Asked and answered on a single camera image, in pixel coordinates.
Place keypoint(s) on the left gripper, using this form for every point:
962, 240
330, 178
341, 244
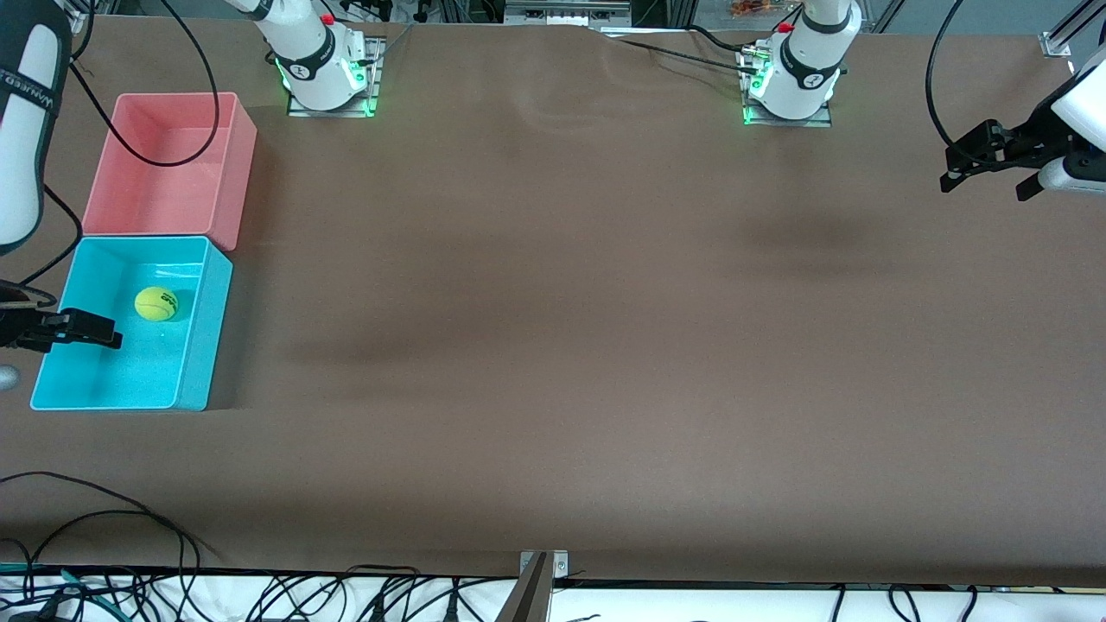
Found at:
1030, 138

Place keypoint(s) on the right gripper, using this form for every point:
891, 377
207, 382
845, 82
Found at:
19, 329

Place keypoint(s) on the yellow-green tennis ball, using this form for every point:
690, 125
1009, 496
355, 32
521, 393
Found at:
156, 303

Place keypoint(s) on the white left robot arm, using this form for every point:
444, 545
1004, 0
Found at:
808, 65

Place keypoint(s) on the blue plastic bin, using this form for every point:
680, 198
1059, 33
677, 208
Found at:
147, 363

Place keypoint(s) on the pink plastic bin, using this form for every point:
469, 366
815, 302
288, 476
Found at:
164, 173

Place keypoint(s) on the orange object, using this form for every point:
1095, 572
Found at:
760, 8

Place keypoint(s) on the black plug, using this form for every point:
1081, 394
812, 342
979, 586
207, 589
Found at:
453, 605

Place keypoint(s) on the grey metal box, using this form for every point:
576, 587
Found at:
566, 12

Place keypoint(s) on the grey metal bar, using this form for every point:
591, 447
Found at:
527, 600

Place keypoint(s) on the aluminium corner bracket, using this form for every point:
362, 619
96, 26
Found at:
1058, 45

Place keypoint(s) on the aluminium frame profile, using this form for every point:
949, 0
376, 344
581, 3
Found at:
1080, 17

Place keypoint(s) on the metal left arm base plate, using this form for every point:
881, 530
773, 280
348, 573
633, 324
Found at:
816, 122

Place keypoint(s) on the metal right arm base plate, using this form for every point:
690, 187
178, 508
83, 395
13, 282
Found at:
373, 86

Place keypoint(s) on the small metal table bracket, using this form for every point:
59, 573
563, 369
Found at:
560, 566

